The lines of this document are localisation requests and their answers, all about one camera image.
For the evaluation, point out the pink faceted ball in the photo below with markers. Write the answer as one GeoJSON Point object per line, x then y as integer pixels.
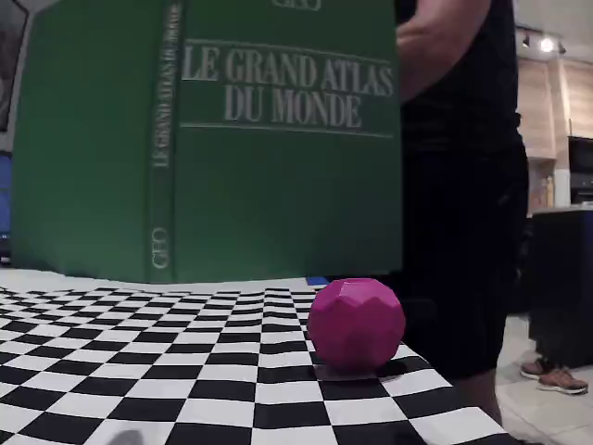
{"type": "Point", "coordinates": [357, 324]}

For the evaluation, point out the person bare forearm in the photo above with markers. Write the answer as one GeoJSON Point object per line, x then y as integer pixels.
{"type": "Point", "coordinates": [426, 41]}

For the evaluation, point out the green atlas book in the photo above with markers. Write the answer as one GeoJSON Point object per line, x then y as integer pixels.
{"type": "Point", "coordinates": [278, 185]}

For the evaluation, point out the blue tape strip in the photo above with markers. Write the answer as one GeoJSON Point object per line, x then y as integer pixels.
{"type": "Point", "coordinates": [319, 282]}

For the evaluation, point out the person in black clothes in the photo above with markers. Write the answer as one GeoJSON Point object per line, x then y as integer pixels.
{"type": "Point", "coordinates": [463, 208]}

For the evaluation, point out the black white checkered mat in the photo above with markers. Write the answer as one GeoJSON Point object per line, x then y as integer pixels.
{"type": "Point", "coordinates": [162, 361]}

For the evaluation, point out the light wooden kitchen cabinet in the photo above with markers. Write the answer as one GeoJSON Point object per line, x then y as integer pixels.
{"type": "Point", "coordinates": [537, 106]}

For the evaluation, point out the black kitchen island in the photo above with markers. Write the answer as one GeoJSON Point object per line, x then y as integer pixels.
{"type": "Point", "coordinates": [565, 278]}

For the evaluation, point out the brown sneaker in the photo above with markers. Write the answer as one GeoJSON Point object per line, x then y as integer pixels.
{"type": "Point", "coordinates": [565, 382]}
{"type": "Point", "coordinates": [537, 367]}

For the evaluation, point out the black built-in oven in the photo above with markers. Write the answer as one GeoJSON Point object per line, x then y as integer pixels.
{"type": "Point", "coordinates": [581, 167]}

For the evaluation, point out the ceiling track spotlight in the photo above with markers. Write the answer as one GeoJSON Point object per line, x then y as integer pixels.
{"type": "Point", "coordinates": [546, 44]}

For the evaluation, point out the framed wall picture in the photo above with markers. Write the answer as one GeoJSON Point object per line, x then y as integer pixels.
{"type": "Point", "coordinates": [9, 69]}

